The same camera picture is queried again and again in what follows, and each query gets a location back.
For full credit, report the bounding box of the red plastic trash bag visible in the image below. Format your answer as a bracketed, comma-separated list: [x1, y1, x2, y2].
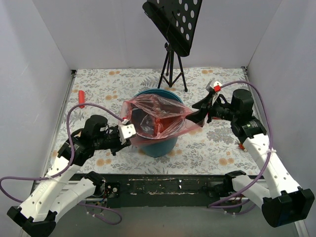
[121, 94, 204, 147]

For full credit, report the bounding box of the teal plastic trash bin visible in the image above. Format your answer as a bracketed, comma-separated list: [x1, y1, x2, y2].
[131, 88, 183, 158]

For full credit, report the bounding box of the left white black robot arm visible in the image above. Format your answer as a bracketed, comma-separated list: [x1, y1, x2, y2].
[7, 115, 136, 237]

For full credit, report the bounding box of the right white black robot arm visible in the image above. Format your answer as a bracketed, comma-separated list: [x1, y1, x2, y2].
[187, 86, 315, 227]

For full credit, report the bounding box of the floral patterned table mat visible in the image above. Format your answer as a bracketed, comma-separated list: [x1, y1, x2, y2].
[65, 68, 259, 175]

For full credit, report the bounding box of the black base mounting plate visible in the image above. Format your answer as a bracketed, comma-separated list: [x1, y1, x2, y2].
[85, 174, 233, 208]

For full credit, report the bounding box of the black perforated music stand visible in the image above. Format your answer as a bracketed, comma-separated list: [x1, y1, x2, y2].
[142, 0, 202, 92]

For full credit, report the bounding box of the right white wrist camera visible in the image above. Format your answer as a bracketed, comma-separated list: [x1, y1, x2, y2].
[206, 80, 222, 105]

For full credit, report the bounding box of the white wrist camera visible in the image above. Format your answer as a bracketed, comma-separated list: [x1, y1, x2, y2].
[118, 124, 136, 145]
[206, 80, 222, 105]

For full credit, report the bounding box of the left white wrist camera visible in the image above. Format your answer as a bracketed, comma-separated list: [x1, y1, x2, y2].
[118, 124, 136, 145]

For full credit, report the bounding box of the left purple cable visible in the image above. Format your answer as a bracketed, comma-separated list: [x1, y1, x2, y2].
[0, 103, 129, 225]

